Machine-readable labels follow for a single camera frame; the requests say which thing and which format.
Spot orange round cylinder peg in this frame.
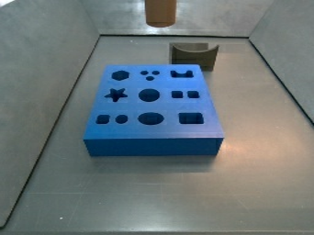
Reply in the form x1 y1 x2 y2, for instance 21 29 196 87
145 0 177 28

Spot blue shape sorter block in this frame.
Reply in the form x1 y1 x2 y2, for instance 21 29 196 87
83 64 225 156

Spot grey curved cradle holder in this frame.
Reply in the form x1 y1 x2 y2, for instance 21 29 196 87
170 42 220 72

